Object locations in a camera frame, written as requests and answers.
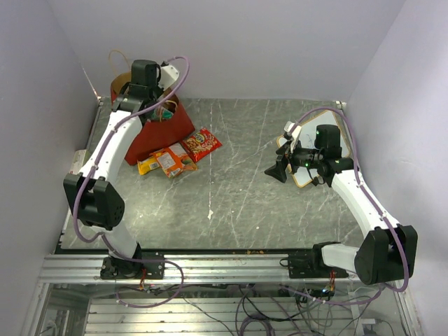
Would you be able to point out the small yellow snack packet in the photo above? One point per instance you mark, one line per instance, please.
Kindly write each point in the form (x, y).
(147, 165)

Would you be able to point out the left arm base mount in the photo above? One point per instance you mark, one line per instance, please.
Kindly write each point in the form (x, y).
(117, 269)

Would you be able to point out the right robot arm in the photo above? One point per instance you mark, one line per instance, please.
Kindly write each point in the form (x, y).
(388, 250)

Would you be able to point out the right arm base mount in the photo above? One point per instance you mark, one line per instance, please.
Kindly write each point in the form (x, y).
(301, 267)

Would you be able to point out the teal snack bag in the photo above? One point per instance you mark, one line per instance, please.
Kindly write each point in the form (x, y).
(161, 114)

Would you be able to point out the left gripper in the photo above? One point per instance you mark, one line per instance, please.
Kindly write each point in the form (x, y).
(159, 92)

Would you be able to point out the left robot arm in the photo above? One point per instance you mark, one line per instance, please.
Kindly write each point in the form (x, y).
(96, 206)

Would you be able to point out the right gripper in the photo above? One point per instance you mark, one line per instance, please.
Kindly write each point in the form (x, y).
(278, 170)

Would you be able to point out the red paper bag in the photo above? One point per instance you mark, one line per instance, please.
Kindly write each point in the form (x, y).
(164, 133)

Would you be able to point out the orange snack bag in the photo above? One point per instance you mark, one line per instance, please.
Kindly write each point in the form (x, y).
(174, 160)

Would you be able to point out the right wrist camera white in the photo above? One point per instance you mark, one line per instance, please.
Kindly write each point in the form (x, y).
(292, 134)

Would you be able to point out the small white box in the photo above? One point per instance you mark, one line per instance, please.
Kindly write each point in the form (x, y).
(79, 159)

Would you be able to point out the red nut mix snack bag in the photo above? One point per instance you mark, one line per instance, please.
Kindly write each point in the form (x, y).
(200, 144)

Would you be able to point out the aluminium frame rail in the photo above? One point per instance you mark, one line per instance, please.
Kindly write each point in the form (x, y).
(191, 269)

